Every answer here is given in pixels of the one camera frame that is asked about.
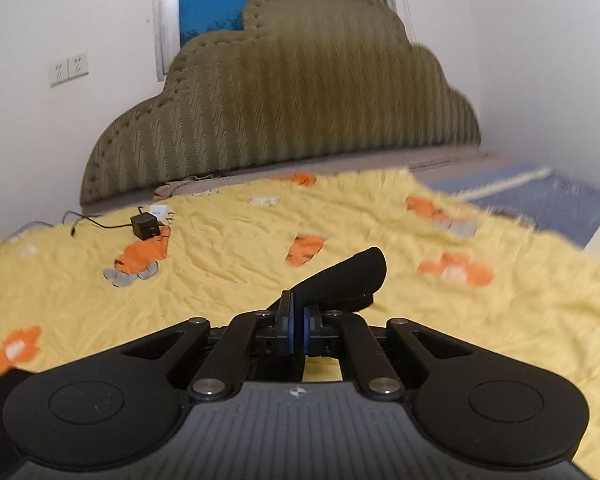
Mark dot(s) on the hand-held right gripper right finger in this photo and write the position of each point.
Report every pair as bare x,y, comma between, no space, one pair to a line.
308,329

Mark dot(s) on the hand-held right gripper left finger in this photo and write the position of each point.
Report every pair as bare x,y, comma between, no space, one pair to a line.
290,327

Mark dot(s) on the black pants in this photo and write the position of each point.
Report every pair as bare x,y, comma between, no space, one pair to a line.
342,277

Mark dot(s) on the yellow printed blanket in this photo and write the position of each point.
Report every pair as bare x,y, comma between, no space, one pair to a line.
230,260

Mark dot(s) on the white charger plug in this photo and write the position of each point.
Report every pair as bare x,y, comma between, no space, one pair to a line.
161,212

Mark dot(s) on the black power adapter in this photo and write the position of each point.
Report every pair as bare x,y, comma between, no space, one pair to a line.
145,226

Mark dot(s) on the olive green padded headboard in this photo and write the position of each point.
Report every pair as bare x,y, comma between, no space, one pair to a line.
305,100

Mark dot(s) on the blue striped rug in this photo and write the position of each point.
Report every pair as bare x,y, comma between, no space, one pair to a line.
555,205

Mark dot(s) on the white wall socket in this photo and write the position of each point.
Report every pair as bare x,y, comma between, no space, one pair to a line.
78,65
59,73

